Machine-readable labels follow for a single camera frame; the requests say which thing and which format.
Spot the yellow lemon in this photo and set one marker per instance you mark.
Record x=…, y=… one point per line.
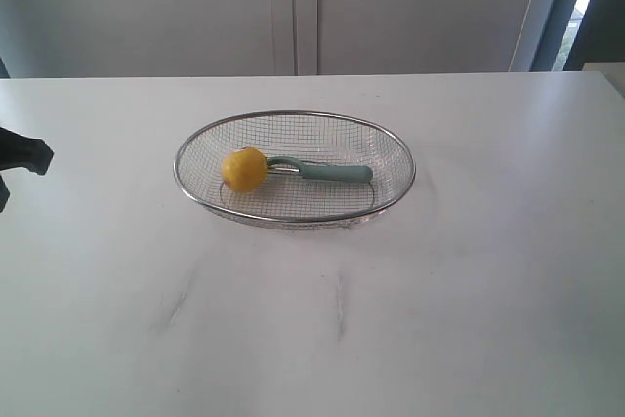
x=244, y=170

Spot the teal handled peeler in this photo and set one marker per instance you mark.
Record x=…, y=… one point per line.
x=322, y=172

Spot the oval wire mesh basket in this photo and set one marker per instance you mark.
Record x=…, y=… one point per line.
x=285, y=200

